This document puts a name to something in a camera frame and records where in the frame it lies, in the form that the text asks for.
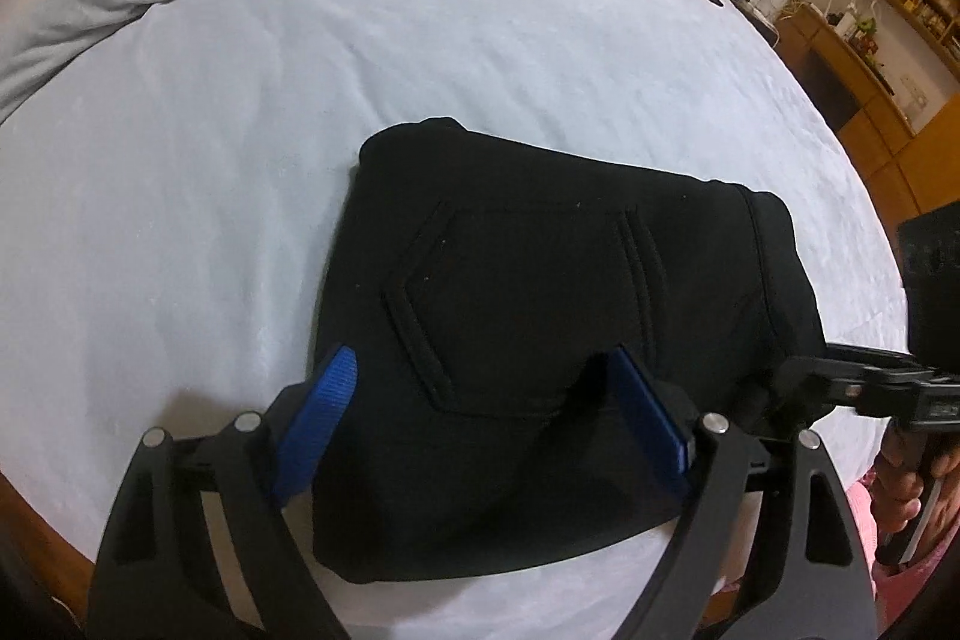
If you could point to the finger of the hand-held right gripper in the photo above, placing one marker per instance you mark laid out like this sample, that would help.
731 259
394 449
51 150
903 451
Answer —
825 385
866 353

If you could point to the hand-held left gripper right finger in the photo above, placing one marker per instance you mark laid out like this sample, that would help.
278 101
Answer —
654 419

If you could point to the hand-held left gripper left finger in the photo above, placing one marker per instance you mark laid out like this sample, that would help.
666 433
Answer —
319 422

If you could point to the black pants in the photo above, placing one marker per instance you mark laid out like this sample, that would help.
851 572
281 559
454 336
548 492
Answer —
555 347

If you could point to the person's right hand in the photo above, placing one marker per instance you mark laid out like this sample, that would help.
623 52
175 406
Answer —
900 486

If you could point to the wooden desk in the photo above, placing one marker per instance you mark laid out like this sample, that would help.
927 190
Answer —
885 93

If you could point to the bed with light blue sheet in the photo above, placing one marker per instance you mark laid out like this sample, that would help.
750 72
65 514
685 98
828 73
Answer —
225 197

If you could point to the white power strip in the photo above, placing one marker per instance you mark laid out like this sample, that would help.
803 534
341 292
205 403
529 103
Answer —
757 14

